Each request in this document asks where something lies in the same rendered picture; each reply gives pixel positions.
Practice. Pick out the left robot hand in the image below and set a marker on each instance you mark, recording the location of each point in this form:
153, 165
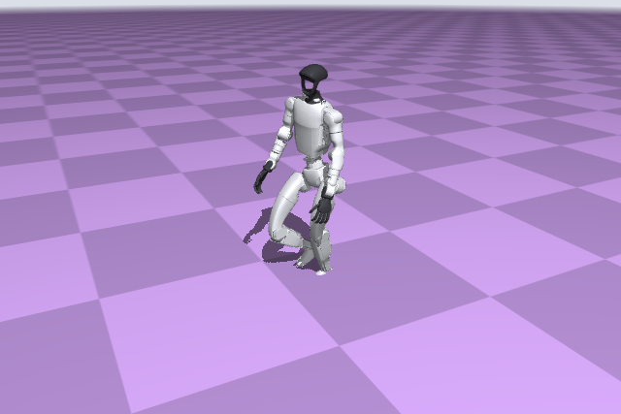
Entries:
323, 206

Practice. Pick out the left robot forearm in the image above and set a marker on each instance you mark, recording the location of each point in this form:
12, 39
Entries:
335, 167

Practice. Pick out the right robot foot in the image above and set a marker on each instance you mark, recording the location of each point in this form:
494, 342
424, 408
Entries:
305, 257

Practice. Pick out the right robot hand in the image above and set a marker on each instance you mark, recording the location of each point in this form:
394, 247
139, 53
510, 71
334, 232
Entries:
261, 177

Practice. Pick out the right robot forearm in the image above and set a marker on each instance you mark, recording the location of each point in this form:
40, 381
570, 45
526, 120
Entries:
276, 152

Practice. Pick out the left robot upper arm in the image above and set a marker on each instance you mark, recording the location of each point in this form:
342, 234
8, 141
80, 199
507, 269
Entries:
334, 120

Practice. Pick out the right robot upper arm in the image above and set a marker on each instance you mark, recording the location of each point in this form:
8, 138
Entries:
285, 133

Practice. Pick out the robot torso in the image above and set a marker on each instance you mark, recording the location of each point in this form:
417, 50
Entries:
312, 137

